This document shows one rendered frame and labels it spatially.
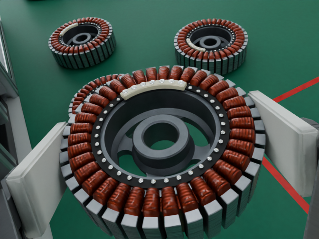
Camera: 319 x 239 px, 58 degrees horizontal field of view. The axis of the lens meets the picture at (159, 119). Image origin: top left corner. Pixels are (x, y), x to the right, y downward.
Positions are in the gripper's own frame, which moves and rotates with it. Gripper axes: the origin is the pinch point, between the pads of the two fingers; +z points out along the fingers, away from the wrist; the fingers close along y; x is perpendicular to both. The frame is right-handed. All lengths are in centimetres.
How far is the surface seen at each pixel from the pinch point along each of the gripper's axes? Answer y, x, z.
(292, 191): 12.3, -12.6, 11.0
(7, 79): -22.5, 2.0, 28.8
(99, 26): -8.6, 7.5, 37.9
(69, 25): -14.0, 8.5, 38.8
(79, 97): -10.7, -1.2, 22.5
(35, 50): -22.0, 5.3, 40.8
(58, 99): -15.6, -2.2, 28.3
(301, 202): 12.7, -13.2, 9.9
